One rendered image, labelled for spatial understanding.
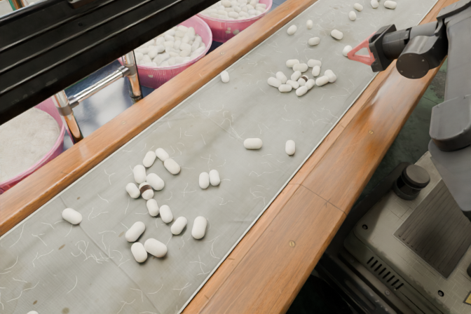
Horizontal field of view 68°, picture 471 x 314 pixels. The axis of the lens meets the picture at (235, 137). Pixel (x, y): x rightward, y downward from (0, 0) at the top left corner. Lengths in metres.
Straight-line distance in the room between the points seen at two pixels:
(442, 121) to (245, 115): 0.45
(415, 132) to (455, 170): 1.65
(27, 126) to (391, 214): 0.90
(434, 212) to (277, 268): 0.63
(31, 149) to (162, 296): 0.40
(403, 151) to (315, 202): 1.30
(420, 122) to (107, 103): 1.64
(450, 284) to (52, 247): 0.86
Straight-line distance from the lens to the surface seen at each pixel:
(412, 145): 1.95
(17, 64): 0.38
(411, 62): 0.71
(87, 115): 0.90
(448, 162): 0.39
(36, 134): 0.81
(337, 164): 0.69
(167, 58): 0.93
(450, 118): 0.42
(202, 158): 0.69
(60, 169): 0.69
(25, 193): 0.69
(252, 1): 1.17
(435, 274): 1.01
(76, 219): 0.64
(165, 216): 0.61
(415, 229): 1.05
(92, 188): 0.68
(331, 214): 0.63
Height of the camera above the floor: 1.29
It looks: 49 degrees down
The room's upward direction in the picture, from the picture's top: 5 degrees clockwise
